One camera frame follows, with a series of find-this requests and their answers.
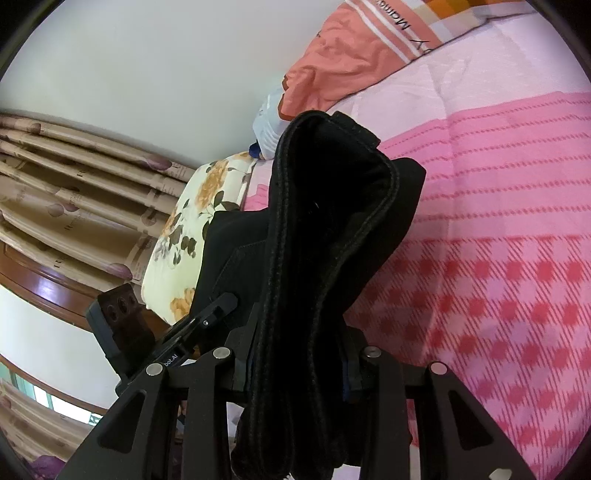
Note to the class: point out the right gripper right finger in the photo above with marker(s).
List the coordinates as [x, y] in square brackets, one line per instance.
[380, 435]

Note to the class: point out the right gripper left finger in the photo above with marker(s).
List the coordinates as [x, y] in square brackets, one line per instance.
[218, 377]

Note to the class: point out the black pants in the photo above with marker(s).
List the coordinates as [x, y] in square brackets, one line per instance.
[338, 208]

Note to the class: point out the purple patterned clothing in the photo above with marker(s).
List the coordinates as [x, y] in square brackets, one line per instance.
[45, 467]

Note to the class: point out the floral yellow mattress side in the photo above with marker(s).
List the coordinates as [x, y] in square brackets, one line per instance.
[172, 272]

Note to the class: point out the wooden curtain pelmet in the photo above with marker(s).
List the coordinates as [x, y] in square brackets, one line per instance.
[45, 288]

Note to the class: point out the beige floral curtain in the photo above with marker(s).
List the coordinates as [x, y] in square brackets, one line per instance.
[87, 210]

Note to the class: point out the pink checkered bedsheet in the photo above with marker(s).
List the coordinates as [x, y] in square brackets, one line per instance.
[494, 276]

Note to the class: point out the orange checkered pillow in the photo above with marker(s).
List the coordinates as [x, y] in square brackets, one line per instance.
[363, 42]

